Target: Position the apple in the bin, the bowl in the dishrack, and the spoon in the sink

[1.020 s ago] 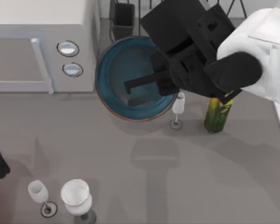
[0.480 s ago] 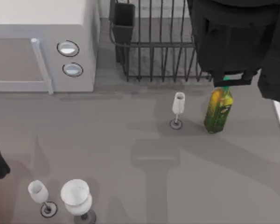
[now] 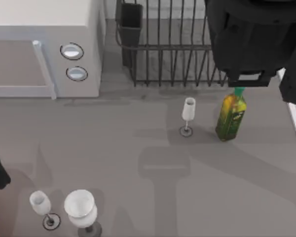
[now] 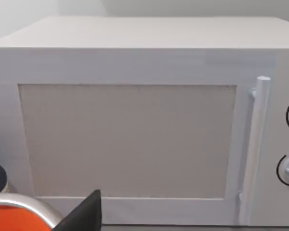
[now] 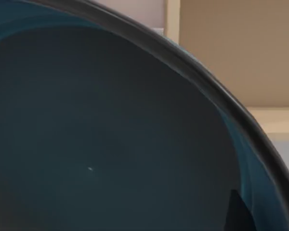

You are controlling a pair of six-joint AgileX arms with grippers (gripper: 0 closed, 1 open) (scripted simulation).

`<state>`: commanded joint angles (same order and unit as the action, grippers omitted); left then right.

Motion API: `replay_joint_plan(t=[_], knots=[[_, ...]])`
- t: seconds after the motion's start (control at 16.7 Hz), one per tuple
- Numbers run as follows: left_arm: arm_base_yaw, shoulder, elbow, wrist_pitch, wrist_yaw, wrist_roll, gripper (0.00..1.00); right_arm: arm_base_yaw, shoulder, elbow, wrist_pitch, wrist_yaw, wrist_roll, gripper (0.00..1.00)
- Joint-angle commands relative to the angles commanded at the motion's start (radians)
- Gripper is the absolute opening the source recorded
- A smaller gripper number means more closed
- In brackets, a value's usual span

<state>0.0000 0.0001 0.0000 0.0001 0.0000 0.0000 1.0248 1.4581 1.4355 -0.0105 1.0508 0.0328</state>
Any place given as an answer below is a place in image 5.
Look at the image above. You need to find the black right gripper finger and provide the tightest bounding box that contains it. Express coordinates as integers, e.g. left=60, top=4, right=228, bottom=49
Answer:
left=226, top=189, right=257, bottom=231

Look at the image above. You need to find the dark blue bowl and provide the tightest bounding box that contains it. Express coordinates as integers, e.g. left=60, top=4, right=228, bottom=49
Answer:
left=0, top=0, right=289, bottom=231

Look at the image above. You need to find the wooden open shelf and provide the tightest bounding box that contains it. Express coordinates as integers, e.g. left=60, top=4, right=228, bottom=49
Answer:
left=164, top=0, right=289, bottom=134

